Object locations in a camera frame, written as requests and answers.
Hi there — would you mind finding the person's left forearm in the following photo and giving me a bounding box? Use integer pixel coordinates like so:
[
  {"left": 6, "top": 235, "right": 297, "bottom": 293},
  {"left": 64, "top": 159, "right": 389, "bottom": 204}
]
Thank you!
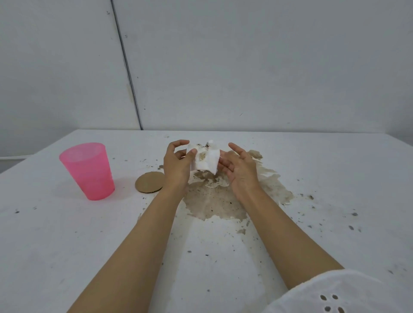
[{"left": 67, "top": 187, "right": 186, "bottom": 313}]

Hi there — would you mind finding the round cardboard coaster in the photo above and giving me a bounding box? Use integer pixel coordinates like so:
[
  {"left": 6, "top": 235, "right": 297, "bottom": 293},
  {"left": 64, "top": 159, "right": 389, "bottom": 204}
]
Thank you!
[{"left": 135, "top": 172, "right": 165, "bottom": 194}]

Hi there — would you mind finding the stained white paper tissue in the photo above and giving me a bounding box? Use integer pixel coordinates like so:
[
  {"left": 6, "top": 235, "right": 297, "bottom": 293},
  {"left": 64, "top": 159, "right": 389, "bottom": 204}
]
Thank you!
[{"left": 187, "top": 139, "right": 222, "bottom": 176}]

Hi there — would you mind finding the person's left hand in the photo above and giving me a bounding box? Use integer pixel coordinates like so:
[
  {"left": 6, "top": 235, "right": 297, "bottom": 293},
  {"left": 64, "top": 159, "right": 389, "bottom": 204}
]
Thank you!
[{"left": 163, "top": 140, "right": 198, "bottom": 191}]

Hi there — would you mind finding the person's right hand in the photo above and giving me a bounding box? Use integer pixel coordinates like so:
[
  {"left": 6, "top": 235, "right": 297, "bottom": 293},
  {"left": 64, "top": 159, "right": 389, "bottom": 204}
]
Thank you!
[{"left": 218, "top": 143, "right": 262, "bottom": 198}]

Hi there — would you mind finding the white eyelet sleeve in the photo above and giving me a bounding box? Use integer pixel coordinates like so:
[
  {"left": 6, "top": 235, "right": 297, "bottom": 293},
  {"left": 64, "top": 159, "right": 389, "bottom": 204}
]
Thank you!
[{"left": 263, "top": 269, "right": 413, "bottom": 313}]

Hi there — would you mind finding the pink plastic cup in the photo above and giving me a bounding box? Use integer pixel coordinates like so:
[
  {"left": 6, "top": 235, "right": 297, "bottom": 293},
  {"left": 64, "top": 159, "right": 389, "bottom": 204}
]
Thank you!
[{"left": 59, "top": 143, "right": 116, "bottom": 201}]

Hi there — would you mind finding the person's right forearm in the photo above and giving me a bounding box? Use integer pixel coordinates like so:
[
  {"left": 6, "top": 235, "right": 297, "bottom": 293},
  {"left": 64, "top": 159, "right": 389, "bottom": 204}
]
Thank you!
[{"left": 233, "top": 189, "right": 344, "bottom": 290}]

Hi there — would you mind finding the brown liquid spill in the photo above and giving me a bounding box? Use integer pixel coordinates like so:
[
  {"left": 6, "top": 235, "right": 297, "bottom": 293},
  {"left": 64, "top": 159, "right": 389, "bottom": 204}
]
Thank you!
[{"left": 182, "top": 150, "right": 295, "bottom": 224}]

